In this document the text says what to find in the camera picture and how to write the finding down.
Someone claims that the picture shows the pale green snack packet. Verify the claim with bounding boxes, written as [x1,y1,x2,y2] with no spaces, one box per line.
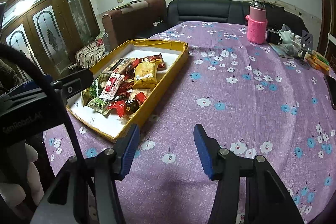
[87,97,111,116]

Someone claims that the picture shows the red candy wrapper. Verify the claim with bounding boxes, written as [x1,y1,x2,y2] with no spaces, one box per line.
[106,99,139,118]
[129,91,147,106]

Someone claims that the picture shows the brown peanut bar packet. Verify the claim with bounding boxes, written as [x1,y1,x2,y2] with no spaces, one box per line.
[102,58,135,75]

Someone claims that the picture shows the yellow snack bag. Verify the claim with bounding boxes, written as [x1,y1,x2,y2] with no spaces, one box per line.
[132,60,161,89]

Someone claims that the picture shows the dark red snack bag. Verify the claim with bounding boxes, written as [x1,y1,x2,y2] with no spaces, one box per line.
[140,53,166,71]

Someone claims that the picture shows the beige cracker packet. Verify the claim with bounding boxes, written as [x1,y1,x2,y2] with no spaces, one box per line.
[128,89,152,103]

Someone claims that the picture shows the left hand white glove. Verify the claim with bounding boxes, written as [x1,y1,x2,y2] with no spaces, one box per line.
[1,141,44,220]

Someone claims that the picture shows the wooden glass door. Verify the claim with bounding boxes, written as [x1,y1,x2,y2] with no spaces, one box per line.
[1,0,99,79]

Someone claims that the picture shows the purple floral tablecloth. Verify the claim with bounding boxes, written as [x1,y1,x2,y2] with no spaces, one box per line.
[43,20,336,224]

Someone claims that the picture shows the black smartphone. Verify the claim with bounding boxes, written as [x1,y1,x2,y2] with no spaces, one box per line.
[323,75,336,110]

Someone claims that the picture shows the brown armchair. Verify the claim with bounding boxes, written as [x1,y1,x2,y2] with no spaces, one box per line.
[101,0,167,51]

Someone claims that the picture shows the orange biscuit packs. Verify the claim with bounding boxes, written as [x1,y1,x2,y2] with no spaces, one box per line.
[305,51,330,75]

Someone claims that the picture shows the white plastic bag pile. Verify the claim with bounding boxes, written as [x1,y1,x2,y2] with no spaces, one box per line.
[278,24,301,57]

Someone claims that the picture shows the grey phone stand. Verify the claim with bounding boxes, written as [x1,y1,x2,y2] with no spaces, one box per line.
[299,30,313,66]

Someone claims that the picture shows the pink bottle with knit sleeve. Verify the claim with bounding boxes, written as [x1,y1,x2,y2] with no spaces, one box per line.
[245,0,268,44]

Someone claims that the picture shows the black leather sofa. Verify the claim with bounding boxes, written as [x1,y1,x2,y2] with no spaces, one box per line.
[135,0,308,39]

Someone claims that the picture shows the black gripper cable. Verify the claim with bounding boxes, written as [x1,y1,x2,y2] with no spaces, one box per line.
[0,44,93,224]

